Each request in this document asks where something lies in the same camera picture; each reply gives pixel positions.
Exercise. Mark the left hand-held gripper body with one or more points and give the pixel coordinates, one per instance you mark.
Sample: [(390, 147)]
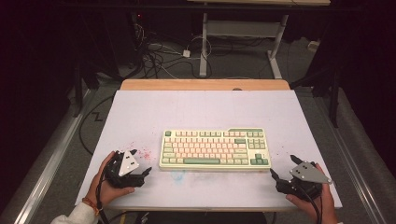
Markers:
[(128, 163)]

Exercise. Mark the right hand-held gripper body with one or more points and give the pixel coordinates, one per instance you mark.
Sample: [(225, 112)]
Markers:
[(308, 174)]

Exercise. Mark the green and pink keyboard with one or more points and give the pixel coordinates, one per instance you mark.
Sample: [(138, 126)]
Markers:
[(199, 161)]

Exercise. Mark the person's right hand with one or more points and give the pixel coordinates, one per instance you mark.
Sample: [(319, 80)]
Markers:
[(327, 205)]

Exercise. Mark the person's left hand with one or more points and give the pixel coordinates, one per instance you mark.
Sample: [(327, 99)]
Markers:
[(102, 193)]

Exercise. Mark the black metal stand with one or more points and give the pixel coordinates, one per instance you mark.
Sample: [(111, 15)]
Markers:
[(333, 99)]

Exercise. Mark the white table cover sheet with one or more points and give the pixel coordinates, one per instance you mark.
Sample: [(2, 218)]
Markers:
[(202, 109)]

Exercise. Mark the small white power adapter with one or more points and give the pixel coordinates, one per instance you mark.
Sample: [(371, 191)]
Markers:
[(186, 53)]

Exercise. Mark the grey metal floor rail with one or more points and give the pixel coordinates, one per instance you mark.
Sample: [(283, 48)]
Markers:
[(53, 161), (351, 161)]

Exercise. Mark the white metal desk frame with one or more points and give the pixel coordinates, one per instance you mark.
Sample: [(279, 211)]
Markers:
[(243, 28)]

